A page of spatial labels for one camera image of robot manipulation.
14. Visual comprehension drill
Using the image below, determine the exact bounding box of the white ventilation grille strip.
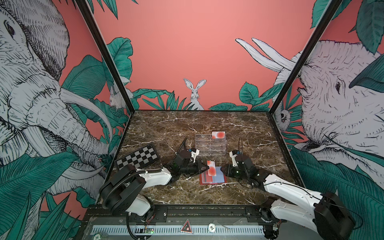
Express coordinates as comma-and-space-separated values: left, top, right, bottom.
90, 225, 264, 236

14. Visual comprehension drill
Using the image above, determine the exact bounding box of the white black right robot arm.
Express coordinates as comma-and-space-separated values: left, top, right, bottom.
221, 150, 356, 240

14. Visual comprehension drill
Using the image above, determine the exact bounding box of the round white sticker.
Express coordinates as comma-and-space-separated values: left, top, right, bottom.
208, 223, 216, 233

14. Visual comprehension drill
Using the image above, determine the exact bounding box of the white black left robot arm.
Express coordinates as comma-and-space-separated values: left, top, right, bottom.
99, 148, 209, 219

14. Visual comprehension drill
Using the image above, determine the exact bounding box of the black white checkerboard calibration board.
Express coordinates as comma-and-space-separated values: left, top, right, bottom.
115, 144, 160, 171

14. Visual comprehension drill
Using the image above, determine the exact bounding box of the white red credit card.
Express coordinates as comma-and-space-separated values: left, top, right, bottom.
207, 161, 217, 177
212, 131, 226, 139

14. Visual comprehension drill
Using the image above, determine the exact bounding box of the red warning triangle sticker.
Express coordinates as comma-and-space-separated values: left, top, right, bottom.
180, 219, 194, 234

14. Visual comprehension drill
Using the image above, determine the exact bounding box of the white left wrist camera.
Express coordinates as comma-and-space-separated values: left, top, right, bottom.
189, 148, 200, 163

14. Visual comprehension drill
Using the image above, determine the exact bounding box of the black right corner frame post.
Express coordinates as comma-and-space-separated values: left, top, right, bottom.
269, 0, 342, 115

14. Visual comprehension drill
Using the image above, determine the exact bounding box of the black corner frame post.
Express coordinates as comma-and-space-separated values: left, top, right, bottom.
269, 0, 342, 115
75, 0, 135, 115

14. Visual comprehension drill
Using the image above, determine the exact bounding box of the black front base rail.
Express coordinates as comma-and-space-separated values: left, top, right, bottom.
83, 204, 279, 225

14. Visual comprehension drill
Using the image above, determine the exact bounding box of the black left corner frame post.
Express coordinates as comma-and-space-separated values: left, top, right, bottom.
75, 0, 135, 115

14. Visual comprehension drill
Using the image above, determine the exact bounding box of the clear acrylic compartment organizer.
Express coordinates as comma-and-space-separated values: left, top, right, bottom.
195, 133, 227, 156

